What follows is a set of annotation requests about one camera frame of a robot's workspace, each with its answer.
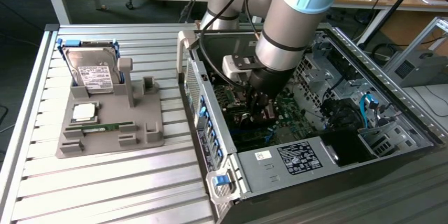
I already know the black tripod pole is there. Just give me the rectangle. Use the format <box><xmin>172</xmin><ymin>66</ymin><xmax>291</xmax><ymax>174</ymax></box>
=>
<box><xmin>356</xmin><ymin>0</ymin><xmax>430</xmax><ymax>50</ymax></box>

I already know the hard disk in blue carrier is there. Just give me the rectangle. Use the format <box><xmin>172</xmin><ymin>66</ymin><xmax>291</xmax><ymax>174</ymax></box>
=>
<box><xmin>55</xmin><ymin>38</ymin><xmax>127</xmax><ymax>95</ymax></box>

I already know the silver CPU chip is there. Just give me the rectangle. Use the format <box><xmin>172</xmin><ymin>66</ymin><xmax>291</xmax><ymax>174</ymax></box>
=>
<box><xmin>72</xmin><ymin>103</ymin><xmax>98</xmax><ymax>123</ymax></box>

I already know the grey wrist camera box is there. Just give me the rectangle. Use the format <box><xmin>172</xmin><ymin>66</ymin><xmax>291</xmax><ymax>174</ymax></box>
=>
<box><xmin>222</xmin><ymin>55</ymin><xmax>259</xmax><ymax>82</ymax></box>

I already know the low-profile graphics card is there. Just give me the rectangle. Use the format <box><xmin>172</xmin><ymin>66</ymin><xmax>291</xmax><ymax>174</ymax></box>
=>
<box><xmin>240</xmin><ymin>104</ymin><xmax>279</xmax><ymax>130</ymax></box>

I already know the silver metal drive cage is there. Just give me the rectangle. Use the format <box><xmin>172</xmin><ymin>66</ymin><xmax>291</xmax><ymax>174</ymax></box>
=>
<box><xmin>292</xmin><ymin>39</ymin><xmax>356</xmax><ymax>120</ymax></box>

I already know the green motherboard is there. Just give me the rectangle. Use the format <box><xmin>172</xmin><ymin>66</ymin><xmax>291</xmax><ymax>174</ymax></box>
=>
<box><xmin>212</xmin><ymin>81</ymin><xmax>318</xmax><ymax>154</ymax></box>

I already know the grey plastic parts rack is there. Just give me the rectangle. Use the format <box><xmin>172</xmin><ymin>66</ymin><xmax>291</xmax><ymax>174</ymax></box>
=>
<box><xmin>55</xmin><ymin>57</ymin><xmax>166</xmax><ymax>159</ymax></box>

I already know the grey power supply unit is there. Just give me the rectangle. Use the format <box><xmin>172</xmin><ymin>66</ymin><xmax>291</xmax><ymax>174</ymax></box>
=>
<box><xmin>236</xmin><ymin>136</ymin><xmax>343</xmax><ymax>195</ymax></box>

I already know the blue case latch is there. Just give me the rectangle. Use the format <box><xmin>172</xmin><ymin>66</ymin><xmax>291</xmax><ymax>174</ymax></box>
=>
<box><xmin>212</xmin><ymin>175</ymin><xmax>231</xmax><ymax>187</ymax></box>

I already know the grey computer tower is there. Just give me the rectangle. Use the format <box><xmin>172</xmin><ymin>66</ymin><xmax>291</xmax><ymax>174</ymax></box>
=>
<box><xmin>383</xmin><ymin>49</ymin><xmax>448</xmax><ymax>88</ymax></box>

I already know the grey disk bay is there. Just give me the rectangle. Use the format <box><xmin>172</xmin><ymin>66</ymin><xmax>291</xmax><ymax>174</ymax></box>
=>
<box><xmin>356</xmin><ymin>121</ymin><xmax>434</xmax><ymax>159</ymax></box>

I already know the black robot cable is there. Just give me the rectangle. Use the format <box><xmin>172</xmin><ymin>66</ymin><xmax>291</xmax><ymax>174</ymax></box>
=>
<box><xmin>178</xmin><ymin>0</ymin><xmax>255</xmax><ymax>90</ymax></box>

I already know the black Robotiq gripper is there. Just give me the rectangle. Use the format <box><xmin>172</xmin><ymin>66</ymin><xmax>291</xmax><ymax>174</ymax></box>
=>
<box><xmin>246</xmin><ymin>67</ymin><xmax>295</xmax><ymax>99</ymax></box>

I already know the black wire bundle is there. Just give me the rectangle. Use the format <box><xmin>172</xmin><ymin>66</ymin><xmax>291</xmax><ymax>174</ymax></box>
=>
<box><xmin>320</xmin><ymin>98</ymin><xmax>363</xmax><ymax>133</ymax></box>

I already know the aluminium profile frame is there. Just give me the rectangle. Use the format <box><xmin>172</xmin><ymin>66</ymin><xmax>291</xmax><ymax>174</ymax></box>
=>
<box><xmin>402</xmin><ymin>16</ymin><xmax>448</xmax><ymax>57</ymax></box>

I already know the open black PC case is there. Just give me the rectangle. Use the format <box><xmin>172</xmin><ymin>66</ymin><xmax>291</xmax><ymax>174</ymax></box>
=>
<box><xmin>176</xmin><ymin>23</ymin><xmax>448</xmax><ymax>224</ymax></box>

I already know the blue disk wire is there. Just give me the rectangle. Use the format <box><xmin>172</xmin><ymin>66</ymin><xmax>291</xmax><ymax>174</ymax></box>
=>
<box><xmin>359</xmin><ymin>91</ymin><xmax>382</xmax><ymax>130</ymax></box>

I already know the silver chipset heat sink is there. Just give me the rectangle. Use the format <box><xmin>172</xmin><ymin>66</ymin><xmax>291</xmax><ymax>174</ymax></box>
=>
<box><xmin>274</xmin><ymin>126</ymin><xmax>299</xmax><ymax>143</ymax></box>

